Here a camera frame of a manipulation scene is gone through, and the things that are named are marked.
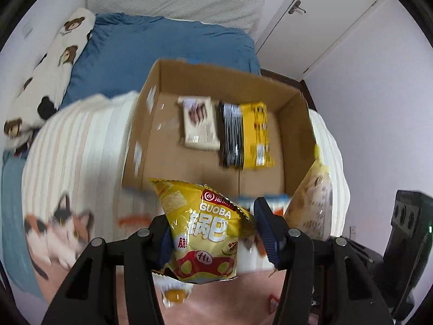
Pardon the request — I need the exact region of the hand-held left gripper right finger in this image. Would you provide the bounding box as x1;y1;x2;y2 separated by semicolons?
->
253;197;395;325

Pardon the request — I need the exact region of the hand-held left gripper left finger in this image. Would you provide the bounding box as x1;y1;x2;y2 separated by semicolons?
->
41;214;173;325

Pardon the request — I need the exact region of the egg yolk pastry packet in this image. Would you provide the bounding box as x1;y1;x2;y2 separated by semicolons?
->
152;272;193;308

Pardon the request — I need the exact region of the yellow crisps snack bag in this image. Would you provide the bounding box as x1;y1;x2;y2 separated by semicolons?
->
150;178;258;283

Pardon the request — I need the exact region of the pale yellow snack bag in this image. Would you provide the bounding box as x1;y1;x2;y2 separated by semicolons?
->
283;157;334;242

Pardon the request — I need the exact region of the printed cardboard box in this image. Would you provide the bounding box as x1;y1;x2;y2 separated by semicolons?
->
122;58;317;210

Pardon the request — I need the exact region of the yellow snack packet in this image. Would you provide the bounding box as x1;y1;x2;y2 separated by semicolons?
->
240;102;274;171

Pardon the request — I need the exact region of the black snack packet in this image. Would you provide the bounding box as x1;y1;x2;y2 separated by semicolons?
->
216;101;246;170

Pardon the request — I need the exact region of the cream wafer snack packet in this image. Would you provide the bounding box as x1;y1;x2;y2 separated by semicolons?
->
178;96;220;151

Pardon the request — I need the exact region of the striped cat print blanket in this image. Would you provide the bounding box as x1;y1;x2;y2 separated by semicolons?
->
22;91;350;325

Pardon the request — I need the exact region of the light blue bed sheet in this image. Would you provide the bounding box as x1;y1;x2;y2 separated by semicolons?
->
0;151;48;302

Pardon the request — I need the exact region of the blue duvet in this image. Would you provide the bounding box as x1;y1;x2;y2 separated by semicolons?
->
61;13;262;109

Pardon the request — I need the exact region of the dog print white pillow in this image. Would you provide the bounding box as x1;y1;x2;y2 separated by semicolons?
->
3;7;96;158

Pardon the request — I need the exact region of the white door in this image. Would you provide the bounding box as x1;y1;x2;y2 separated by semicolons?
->
255;0;388;82

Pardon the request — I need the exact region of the white quilted pillow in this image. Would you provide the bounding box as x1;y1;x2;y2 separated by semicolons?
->
84;0;266;33

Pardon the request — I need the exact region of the metal door handle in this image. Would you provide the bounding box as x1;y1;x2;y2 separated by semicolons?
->
288;0;307;15

